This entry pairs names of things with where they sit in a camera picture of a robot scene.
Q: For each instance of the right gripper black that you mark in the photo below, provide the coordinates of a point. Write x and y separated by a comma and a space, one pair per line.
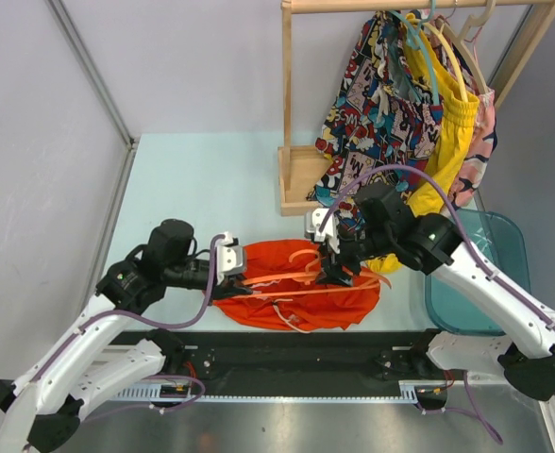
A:
331, 265

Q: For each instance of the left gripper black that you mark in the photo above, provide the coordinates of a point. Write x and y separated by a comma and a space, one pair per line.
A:
232, 285

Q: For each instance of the orange plastic hanger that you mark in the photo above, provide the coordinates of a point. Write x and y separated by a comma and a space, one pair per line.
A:
371, 281

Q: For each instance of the orange shorts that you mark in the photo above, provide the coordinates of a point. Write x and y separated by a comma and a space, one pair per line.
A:
302, 313

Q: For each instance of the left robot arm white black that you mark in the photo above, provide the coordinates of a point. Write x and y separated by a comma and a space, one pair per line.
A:
111, 345

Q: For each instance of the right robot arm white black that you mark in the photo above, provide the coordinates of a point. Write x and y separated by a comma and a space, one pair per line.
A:
435, 246

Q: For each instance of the comic print shorts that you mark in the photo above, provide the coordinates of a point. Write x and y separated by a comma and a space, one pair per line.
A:
352, 136

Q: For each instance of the pink patterned shorts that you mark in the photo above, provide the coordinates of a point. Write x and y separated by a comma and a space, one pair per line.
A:
483, 143

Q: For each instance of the yellow shorts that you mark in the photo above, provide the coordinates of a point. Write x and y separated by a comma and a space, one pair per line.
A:
433, 139

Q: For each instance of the teal plastic hanger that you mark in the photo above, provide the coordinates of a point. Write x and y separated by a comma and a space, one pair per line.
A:
416, 42

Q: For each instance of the yellow plastic hanger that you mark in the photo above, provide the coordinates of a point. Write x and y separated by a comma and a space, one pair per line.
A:
451, 56

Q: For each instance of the beige plastic hanger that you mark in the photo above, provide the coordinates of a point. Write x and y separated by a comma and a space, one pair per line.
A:
474, 71

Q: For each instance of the wooden clothes rack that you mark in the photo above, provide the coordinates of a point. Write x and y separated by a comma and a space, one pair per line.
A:
300, 166

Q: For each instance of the teal plastic basket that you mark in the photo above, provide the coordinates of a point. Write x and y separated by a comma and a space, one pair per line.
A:
501, 241

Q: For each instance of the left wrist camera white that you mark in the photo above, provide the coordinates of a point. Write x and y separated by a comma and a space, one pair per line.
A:
230, 257

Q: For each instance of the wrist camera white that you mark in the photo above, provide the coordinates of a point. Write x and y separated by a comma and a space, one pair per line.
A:
322, 227
230, 257

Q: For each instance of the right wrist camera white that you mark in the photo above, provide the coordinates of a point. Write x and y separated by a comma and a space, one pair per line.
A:
322, 227

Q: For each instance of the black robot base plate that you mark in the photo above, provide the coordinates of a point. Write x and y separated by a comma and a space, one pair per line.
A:
313, 365

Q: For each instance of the white cable duct strip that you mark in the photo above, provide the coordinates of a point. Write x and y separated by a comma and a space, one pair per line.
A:
150, 393

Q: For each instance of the aluminium corner post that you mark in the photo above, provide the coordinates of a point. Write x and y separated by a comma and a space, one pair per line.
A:
100, 88

